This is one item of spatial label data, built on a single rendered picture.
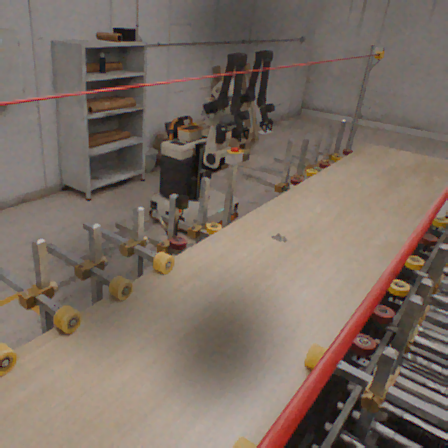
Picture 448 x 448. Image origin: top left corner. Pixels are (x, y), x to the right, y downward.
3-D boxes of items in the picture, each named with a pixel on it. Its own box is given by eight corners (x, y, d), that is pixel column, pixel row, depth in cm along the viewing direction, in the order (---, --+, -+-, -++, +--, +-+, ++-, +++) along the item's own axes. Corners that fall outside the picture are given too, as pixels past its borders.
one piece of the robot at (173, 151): (156, 206, 421) (159, 120, 382) (190, 191, 459) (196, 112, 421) (183, 216, 403) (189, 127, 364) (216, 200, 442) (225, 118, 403)
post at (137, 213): (132, 298, 208) (132, 207, 185) (137, 295, 210) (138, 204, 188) (137, 301, 206) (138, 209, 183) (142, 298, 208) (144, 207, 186)
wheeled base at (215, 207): (147, 217, 428) (147, 194, 416) (186, 200, 473) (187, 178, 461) (202, 240, 392) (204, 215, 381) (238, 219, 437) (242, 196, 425)
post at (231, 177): (219, 235, 259) (227, 163, 238) (224, 232, 262) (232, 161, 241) (225, 237, 256) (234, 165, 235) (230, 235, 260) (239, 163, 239)
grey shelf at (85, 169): (62, 189, 488) (50, 39, 416) (119, 171, 552) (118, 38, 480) (88, 201, 464) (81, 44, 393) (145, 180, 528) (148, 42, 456)
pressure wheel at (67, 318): (58, 304, 144) (75, 305, 151) (49, 326, 144) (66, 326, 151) (70, 311, 141) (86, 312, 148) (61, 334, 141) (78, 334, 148)
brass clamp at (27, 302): (18, 304, 155) (16, 292, 153) (49, 288, 165) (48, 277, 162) (28, 311, 152) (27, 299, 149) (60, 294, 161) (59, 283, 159)
